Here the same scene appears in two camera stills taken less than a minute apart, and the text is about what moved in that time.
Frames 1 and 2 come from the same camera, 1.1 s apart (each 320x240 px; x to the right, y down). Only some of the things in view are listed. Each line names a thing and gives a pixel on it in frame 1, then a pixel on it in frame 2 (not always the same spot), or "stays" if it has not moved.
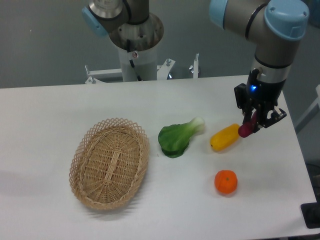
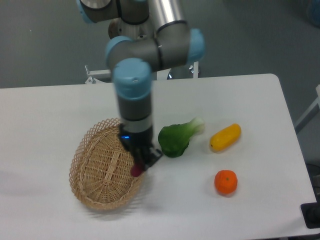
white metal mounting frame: (97, 75) stays
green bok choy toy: (173, 139) stays
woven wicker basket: (108, 163) stays
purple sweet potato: (246, 128) → (137, 169)
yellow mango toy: (225, 137) stays
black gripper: (266, 93) → (135, 142)
